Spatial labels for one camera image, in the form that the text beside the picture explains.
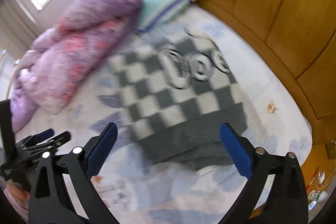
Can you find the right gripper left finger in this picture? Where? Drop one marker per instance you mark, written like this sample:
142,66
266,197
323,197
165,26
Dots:
50,201

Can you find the grey white checkered sweater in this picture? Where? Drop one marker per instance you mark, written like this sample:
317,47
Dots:
176,90

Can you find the white bottle on floor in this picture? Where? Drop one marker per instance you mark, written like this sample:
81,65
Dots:
317,195

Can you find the white patterned bed sheet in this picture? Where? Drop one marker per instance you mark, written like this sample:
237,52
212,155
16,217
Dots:
133,188

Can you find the purple pink floral duvet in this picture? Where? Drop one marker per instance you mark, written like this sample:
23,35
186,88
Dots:
58,61

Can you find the white charger with cable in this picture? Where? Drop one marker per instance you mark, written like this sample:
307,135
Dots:
323,181

